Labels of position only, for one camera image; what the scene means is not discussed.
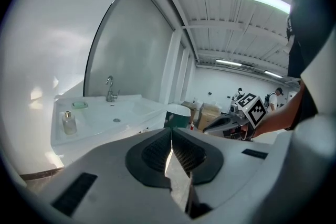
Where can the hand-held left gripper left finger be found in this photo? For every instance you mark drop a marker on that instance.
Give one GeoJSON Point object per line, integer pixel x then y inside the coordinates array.
{"type": "Point", "coordinates": [110, 186]}

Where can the person's right forearm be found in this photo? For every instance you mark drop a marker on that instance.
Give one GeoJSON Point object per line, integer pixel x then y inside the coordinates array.
{"type": "Point", "coordinates": [283, 112]}

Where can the green and white bathtub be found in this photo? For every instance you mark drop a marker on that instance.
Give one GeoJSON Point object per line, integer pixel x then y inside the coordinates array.
{"type": "Point", "coordinates": [178, 118]}

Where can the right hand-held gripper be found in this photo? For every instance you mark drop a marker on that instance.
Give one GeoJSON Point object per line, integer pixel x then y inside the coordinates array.
{"type": "Point", "coordinates": [252, 112]}

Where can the red and white bottle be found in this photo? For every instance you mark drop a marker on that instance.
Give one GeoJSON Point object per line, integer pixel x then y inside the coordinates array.
{"type": "Point", "coordinates": [191, 126]}

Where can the chrome faucet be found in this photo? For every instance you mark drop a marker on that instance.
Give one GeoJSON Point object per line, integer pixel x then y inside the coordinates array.
{"type": "Point", "coordinates": [110, 94]}

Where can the white vanity cabinet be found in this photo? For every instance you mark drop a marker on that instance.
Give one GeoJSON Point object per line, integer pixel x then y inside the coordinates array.
{"type": "Point", "coordinates": [105, 123]}

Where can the large wall mirror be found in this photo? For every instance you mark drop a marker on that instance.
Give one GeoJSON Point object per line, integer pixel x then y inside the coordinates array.
{"type": "Point", "coordinates": [131, 55]}

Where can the person's black shirt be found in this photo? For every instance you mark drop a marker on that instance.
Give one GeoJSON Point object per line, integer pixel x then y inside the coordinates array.
{"type": "Point", "coordinates": [312, 21]}

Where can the clear glass bottle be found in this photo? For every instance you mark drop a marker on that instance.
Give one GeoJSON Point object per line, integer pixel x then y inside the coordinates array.
{"type": "Point", "coordinates": [69, 124]}

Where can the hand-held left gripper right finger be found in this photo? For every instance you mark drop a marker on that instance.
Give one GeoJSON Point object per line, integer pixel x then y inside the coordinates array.
{"type": "Point", "coordinates": [236, 173]}

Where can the cardboard box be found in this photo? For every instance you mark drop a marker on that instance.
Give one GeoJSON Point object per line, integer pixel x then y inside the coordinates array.
{"type": "Point", "coordinates": [190, 108]}
{"type": "Point", "coordinates": [208, 116]}

